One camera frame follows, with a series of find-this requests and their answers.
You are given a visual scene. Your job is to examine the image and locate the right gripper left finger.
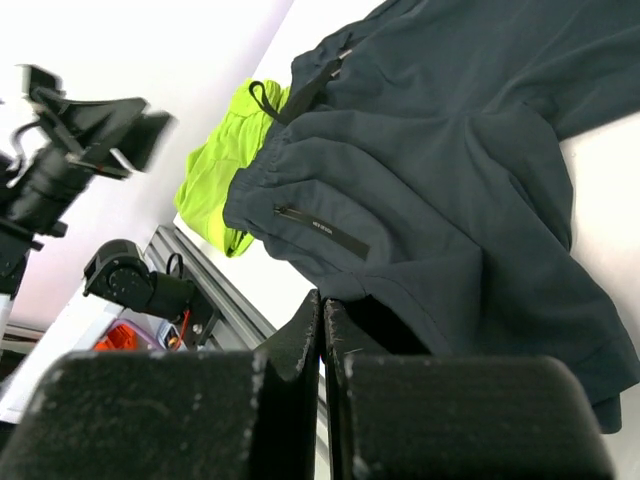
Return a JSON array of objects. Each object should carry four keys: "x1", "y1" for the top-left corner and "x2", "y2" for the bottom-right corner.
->
[{"x1": 1, "y1": 291, "x2": 321, "y2": 479}]

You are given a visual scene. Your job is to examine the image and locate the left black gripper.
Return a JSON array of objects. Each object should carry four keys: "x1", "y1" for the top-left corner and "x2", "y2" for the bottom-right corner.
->
[{"x1": 1, "y1": 64, "x2": 174, "y2": 235}]

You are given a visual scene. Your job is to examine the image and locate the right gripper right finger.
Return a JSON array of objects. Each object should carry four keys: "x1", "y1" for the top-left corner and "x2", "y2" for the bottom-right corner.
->
[{"x1": 323, "y1": 300, "x2": 615, "y2": 479}]

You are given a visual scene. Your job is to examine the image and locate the lime green shorts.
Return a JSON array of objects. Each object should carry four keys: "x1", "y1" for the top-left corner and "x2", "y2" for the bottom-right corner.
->
[{"x1": 174, "y1": 79, "x2": 290, "y2": 258}]

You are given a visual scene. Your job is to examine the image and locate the dark navy shorts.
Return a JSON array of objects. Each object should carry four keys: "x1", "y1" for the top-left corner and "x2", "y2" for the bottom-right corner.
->
[{"x1": 223, "y1": 1, "x2": 639, "y2": 434}]

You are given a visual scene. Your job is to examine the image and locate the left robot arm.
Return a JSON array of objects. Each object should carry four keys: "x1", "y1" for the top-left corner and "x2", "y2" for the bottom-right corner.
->
[{"x1": 9, "y1": 62, "x2": 197, "y2": 331}]

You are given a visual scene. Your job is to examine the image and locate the orange cloth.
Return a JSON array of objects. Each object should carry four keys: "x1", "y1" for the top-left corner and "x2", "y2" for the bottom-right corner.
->
[{"x1": 93, "y1": 325, "x2": 138, "y2": 351}]

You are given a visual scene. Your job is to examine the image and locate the aluminium mounting rail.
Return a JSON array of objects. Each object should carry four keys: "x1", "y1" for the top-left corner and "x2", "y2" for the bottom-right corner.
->
[{"x1": 144, "y1": 224, "x2": 331, "y2": 480}]

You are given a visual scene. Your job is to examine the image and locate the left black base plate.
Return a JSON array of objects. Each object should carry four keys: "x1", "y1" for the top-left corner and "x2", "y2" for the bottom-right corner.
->
[{"x1": 169, "y1": 280, "x2": 218, "y2": 351}]

